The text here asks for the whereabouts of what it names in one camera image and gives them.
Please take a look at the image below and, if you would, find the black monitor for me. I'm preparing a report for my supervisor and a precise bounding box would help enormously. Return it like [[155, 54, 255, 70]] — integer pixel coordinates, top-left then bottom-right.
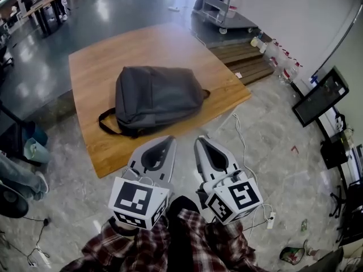
[[292, 66, 351, 128]]

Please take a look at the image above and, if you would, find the clear water jug red cap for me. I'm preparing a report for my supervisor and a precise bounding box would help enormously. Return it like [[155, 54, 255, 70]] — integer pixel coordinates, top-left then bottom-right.
[[280, 60, 301, 85], [269, 49, 290, 73], [266, 38, 281, 59]]

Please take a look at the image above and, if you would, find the long wooden work table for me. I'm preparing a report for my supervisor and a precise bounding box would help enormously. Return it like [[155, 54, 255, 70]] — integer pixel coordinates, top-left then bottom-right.
[[22, 0, 70, 39]]

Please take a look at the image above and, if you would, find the grey backpack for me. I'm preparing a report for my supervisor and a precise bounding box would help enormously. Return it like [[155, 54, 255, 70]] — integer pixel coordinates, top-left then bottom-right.
[[98, 65, 211, 139]]

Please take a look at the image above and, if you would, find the light blue bin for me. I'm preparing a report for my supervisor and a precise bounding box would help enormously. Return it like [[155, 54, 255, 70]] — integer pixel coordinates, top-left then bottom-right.
[[23, 137, 52, 164]]

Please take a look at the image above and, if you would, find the person's right forearm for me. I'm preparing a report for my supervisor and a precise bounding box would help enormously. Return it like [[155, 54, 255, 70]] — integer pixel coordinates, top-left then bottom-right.
[[204, 219, 258, 272]]

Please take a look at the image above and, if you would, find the black computer case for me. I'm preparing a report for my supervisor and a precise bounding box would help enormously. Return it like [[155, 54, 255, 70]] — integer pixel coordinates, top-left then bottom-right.
[[320, 136, 351, 170]]

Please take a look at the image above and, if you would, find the person's plaid shirt torso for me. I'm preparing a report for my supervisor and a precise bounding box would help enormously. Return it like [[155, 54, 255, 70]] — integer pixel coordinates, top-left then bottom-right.
[[136, 207, 227, 272]]

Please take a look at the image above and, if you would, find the grey platform cart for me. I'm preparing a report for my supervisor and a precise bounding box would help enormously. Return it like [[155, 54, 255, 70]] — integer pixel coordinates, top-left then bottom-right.
[[191, 0, 259, 35]]

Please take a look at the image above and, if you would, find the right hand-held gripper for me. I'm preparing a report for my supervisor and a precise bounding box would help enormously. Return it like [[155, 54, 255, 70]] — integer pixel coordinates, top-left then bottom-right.
[[194, 136, 264, 226]]

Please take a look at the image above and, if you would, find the black monitor stand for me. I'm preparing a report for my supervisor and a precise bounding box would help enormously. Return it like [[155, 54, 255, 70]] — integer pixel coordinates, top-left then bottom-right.
[[289, 80, 351, 219]]

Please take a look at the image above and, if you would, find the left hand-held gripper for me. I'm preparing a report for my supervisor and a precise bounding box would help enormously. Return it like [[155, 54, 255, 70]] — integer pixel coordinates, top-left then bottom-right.
[[108, 135, 177, 230]]

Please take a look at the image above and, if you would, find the black mesh waste basket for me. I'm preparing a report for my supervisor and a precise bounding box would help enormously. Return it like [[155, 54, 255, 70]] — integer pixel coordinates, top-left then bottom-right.
[[279, 245, 306, 266]]

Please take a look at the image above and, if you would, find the black wrist strap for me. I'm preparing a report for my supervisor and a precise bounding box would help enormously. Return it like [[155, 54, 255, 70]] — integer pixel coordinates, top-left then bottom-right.
[[108, 218, 138, 237]]

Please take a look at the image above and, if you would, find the wooden slatted pallet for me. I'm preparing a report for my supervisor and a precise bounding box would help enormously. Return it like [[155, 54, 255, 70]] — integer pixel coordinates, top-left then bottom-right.
[[208, 41, 275, 86]]

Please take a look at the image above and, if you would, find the person's left forearm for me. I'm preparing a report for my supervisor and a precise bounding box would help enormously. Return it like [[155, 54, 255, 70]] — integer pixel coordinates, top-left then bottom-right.
[[82, 216, 168, 272]]

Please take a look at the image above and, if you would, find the black floor cable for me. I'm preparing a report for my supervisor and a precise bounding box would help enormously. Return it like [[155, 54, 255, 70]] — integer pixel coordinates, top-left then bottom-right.
[[22, 216, 52, 266]]

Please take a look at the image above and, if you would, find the black round stool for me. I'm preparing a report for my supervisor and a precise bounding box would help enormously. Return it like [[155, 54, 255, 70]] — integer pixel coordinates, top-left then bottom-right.
[[0, 181, 29, 219]]

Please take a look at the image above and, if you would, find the black metal frame table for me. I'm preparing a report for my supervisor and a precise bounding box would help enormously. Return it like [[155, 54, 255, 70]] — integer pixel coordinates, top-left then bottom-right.
[[0, 100, 36, 160]]

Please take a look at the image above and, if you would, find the white cable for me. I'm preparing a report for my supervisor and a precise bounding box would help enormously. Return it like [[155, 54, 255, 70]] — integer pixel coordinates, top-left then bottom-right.
[[181, 6, 208, 47], [231, 113, 273, 229]]

